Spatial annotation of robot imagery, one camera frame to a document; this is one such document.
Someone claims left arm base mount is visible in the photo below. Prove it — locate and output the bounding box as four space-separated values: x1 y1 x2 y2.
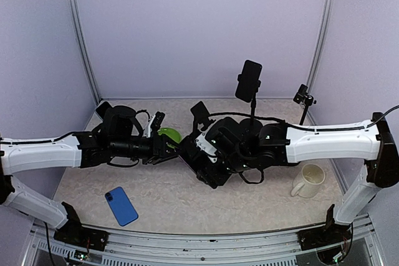
54 202 108 252

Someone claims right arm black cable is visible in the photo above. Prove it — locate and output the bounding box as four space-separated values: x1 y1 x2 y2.
205 103 399 186

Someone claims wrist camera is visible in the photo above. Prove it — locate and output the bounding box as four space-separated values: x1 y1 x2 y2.
195 133 218 163
143 112 165 138

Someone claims black folding phone stand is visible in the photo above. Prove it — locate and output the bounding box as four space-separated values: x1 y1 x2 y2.
190 101 215 136

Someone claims aluminium frame post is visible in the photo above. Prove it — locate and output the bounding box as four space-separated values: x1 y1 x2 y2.
307 0 334 92
68 0 102 105

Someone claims black phone purple edge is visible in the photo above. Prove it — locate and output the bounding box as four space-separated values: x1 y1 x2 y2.
180 135 200 173

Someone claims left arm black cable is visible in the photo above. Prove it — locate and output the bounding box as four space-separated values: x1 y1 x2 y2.
105 108 153 168

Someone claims blue phone face down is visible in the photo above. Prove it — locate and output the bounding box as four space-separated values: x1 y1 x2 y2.
105 186 138 227

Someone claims right aluminium frame post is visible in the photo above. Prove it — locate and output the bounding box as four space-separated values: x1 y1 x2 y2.
307 0 334 92

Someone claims left aluminium frame post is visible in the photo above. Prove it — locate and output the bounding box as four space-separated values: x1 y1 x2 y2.
68 0 102 105

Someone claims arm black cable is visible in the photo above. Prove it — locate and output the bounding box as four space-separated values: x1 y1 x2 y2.
205 103 399 186
105 108 153 168

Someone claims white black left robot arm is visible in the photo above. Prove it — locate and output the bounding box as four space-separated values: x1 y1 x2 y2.
1 102 181 244

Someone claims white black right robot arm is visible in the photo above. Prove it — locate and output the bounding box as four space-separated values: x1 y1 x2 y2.
184 113 398 244

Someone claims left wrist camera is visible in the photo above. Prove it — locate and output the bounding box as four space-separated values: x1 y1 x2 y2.
143 112 165 138

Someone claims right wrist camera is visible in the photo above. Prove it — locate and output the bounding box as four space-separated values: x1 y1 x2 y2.
195 133 218 163

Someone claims black round-base clamp stand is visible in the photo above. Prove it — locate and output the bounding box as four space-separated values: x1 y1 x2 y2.
240 89 262 136

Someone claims cream ceramic mug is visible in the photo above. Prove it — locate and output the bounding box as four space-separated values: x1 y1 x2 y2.
290 164 326 198

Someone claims green plate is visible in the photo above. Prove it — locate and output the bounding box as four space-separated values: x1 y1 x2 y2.
158 127 182 143

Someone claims black phone teal case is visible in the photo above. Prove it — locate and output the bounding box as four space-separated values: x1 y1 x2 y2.
235 60 262 103

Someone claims black tall round-base stand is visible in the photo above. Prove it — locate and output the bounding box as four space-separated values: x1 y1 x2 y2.
293 84 317 125

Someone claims front aluminium rail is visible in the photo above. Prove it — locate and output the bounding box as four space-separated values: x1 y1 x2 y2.
21 212 384 266

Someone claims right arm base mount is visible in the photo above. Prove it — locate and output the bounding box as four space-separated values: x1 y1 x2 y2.
297 204 352 250

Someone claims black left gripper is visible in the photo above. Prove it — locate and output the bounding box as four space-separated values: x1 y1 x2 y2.
110 131 185 164

